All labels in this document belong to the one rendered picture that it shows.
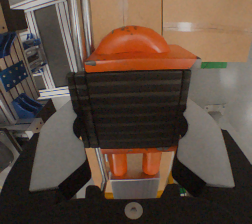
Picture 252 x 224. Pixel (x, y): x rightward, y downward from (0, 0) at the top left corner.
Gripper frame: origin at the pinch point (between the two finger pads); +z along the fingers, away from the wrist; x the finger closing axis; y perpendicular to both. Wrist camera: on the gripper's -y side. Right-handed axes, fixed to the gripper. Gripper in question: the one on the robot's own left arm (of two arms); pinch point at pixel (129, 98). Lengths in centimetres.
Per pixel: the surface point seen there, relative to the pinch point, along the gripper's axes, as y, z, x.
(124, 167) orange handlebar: 9.0, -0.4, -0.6
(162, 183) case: 74, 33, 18
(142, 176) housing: 10.3, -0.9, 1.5
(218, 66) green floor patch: 37, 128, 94
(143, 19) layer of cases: -6, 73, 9
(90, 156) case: 48, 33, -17
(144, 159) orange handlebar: 7.8, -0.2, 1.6
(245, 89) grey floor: 63, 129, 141
